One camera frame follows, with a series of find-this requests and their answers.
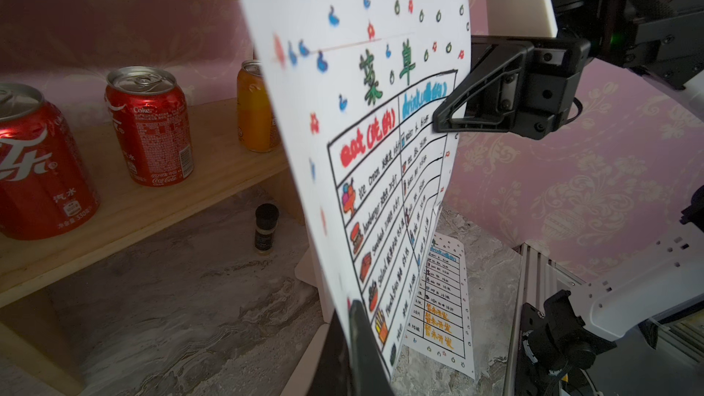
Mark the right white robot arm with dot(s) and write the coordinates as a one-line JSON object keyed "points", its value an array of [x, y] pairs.
{"points": [[595, 193]]}

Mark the paper menu sheet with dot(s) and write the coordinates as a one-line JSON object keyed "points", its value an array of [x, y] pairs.
{"points": [[354, 85], [440, 325]]}

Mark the small dark-capped spice bottle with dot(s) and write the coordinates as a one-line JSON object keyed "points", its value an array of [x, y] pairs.
{"points": [[266, 217]]}

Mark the wooden two-tier shelf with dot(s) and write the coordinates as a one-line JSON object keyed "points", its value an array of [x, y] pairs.
{"points": [[31, 336]]}

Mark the orange soda can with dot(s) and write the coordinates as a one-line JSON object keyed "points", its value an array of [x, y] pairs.
{"points": [[257, 129]]}

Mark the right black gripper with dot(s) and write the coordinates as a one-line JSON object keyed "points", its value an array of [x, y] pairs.
{"points": [[524, 86]]}

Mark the red cola can middle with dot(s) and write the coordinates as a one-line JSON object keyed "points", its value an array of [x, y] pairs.
{"points": [[149, 114]]}

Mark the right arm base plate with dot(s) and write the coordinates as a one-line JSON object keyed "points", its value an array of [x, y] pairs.
{"points": [[550, 346]]}

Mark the red cola can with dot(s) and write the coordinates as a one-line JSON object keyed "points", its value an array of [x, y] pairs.
{"points": [[149, 114], [46, 190]]}

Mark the white rack board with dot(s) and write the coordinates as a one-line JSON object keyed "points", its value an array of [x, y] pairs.
{"points": [[309, 270]]}

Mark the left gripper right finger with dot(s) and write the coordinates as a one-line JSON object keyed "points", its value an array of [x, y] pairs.
{"points": [[367, 374]]}

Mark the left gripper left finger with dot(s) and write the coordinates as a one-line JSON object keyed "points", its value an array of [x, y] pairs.
{"points": [[332, 374]]}

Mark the red cola can left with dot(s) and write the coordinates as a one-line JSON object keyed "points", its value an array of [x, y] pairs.
{"points": [[46, 190]]}

